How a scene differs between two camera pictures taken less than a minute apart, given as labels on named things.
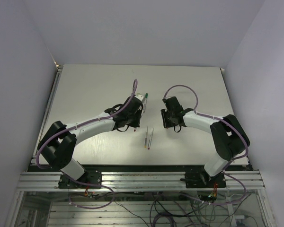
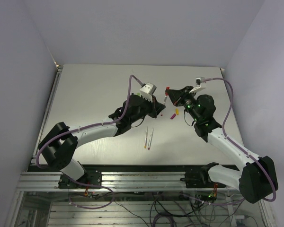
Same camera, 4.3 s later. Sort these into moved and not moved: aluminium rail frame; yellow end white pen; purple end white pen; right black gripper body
Moved: right black gripper body
Not moved: aluminium rail frame; purple end white pen; yellow end white pen
